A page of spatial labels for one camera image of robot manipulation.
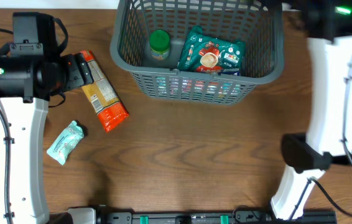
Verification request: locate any green lid jar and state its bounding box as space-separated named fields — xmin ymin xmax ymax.
xmin=149 ymin=29 xmax=170 ymax=60

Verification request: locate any green coffee mix bag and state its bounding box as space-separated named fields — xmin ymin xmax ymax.
xmin=177 ymin=26 xmax=246 ymax=76

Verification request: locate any Kleenex tissue multipack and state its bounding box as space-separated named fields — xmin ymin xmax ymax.
xmin=155 ymin=77 xmax=244 ymax=98

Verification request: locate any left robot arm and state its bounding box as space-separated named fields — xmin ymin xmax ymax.
xmin=0 ymin=12 xmax=93 ymax=223

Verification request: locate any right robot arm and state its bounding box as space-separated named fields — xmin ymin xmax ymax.
xmin=271 ymin=1 xmax=352 ymax=222

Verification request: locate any red spaghetti packet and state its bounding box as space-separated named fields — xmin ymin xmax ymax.
xmin=80 ymin=50 xmax=129 ymax=133

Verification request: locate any light teal snack packet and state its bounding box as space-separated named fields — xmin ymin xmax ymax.
xmin=47 ymin=120 xmax=85 ymax=166

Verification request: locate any grey plastic basket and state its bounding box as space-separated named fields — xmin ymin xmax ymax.
xmin=110 ymin=0 xmax=284 ymax=105

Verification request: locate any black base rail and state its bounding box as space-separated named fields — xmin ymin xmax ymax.
xmin=67 ymin=203 xmax=338 ymax=224

